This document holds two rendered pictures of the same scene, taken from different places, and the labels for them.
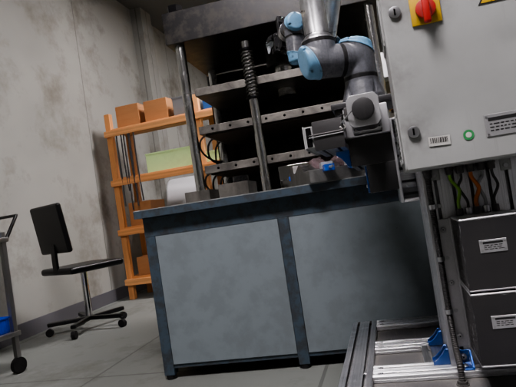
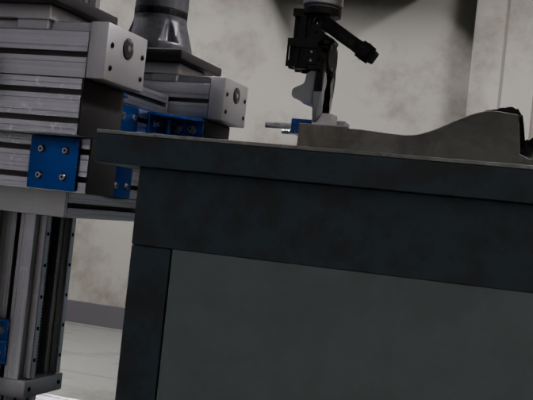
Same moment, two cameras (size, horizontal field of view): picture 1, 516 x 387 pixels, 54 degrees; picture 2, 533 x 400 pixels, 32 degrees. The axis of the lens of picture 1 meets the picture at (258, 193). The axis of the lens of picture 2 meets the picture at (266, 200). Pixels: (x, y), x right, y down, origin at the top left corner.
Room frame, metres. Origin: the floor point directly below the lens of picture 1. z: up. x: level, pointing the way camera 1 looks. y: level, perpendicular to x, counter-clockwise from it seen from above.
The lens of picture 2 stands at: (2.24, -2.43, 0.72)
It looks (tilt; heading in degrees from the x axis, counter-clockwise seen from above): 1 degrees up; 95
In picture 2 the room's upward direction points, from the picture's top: 6 degrees clockwise
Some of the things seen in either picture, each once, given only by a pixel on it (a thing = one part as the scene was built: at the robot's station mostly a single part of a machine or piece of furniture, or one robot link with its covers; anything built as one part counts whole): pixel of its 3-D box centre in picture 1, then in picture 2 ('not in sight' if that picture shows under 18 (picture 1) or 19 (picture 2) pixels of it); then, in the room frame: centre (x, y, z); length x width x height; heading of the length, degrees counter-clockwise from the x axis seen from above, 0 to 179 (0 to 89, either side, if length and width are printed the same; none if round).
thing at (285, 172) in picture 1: (306, 178); not in sight; (3.31, -0.33, 0.87); 0.50 x 0.27 x 0.17; 168
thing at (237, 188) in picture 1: (238, 190); not in sight; (2.56, 0.09, 0.84); 0.20 x 0.15 x 0.07; 168
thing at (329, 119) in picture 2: not in sight; (299, 127); (2.14, -0.69, 0.89); 0.13 x 0.05 x 0.05; 168
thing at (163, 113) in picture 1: (216, 187); not in sight; (5.11, 0.41, 0.99); 2.11 x 0.57 x 1.98; 76
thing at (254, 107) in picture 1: (260, 146); not in sight; (3.10, -0.06, 1.10); 0.05 x 0.05 x 1.30
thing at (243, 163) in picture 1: (298, 159); not in sight; (3.44, -0.30, 1.02); 1.10 x 0.74 x 0.05; 78
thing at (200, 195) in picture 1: (203, 196); not in sight; (2.63, 0.28, 0.83); 0.17 x 0.13 x 0.06; 168
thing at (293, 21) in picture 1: (292, 25); not in sight; (2.02, -0.24, 1.43); 0.11 x 0.08 x 0.09; 12
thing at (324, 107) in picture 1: (292, 123); not in sight; (3.44, -0.30, 1.27); 1.10 x 0.74 x 0.05; 78
